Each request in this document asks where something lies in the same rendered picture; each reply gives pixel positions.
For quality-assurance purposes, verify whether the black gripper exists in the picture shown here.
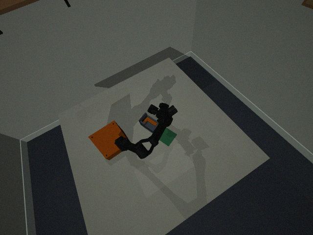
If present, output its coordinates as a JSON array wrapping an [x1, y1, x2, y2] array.
[[147, 104, 163, 118]]

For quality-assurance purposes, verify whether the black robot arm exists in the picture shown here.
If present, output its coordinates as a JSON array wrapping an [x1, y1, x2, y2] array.
[[114, 103, 178, 159]]

